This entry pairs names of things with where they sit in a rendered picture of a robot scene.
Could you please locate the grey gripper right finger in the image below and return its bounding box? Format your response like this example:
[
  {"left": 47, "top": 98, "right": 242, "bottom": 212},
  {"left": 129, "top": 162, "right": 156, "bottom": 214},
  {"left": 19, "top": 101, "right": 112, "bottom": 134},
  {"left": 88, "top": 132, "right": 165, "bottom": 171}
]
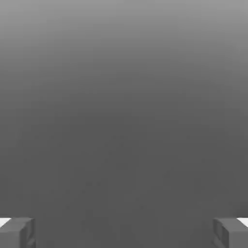
[{"left": 212, "top": 217, "right": 248, "bottom": 248}]

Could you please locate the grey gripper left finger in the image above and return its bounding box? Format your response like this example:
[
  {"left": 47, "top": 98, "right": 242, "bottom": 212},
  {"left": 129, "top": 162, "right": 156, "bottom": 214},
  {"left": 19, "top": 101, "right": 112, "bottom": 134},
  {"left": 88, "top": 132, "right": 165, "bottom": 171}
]
[{"left": 0, "top": 217, "right": 36, "bottom": 248}]

